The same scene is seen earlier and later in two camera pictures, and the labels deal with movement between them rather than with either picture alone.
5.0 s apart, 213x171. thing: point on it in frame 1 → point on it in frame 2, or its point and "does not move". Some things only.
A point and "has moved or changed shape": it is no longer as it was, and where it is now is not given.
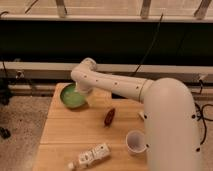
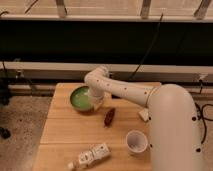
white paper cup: (136, 142) does not move
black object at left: (4, 98) does not move
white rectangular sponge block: (142, 115) does not move
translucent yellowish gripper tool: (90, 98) → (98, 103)
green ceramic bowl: (71, 98) has moved or changed shape
